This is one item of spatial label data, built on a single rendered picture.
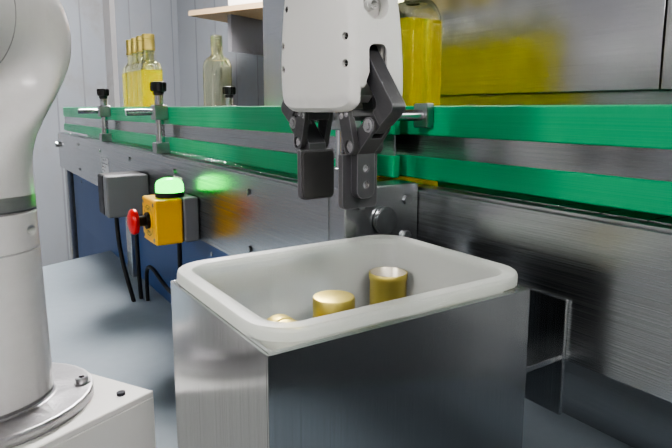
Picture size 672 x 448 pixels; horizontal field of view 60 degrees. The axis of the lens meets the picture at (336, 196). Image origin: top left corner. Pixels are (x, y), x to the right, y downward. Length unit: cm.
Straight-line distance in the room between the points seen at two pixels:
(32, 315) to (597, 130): 51
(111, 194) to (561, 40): 83
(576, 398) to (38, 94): 69
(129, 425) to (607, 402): 53
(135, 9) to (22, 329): 415
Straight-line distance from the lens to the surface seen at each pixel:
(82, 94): 432
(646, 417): 77
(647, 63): 68
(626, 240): 48
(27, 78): 62
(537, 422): 81
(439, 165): 62
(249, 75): 438
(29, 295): 59
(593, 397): 80
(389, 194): 60
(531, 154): 55
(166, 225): 92
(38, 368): 61
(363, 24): 41
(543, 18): 75
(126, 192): 119
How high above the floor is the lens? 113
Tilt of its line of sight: 9 degrees down
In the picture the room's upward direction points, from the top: straight up
